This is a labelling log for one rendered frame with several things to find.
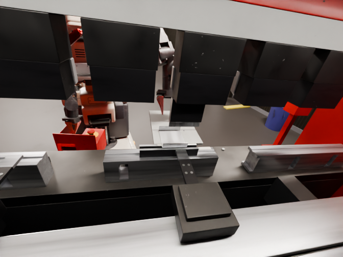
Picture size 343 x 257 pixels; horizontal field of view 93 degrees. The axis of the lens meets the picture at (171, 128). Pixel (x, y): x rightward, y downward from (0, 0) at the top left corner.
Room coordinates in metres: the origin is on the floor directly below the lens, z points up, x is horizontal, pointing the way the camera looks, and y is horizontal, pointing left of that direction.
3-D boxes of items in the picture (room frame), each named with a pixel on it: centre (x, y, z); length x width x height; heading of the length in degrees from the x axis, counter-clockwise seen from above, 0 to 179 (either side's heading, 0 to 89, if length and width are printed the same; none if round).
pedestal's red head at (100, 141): (0.72, 0.49, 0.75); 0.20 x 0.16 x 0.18; 98
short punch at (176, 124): (0.45, -0.04, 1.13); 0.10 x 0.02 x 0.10; 104
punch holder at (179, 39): (0.46, -0.06, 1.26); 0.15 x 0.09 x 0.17; 104
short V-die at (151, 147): (0.44, 0.00, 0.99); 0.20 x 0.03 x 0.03; 104
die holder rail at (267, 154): (0.58, -0.57, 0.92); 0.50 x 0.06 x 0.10; 104
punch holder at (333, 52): (0.55, -0.45, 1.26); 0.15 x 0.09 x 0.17; 104
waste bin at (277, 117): (2.71, -1.89, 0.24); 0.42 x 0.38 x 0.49; 28
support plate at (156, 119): (0.59, 0.00, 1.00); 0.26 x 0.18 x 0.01; 14
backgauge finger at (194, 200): (0.30, -0.07, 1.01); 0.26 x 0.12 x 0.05; 14
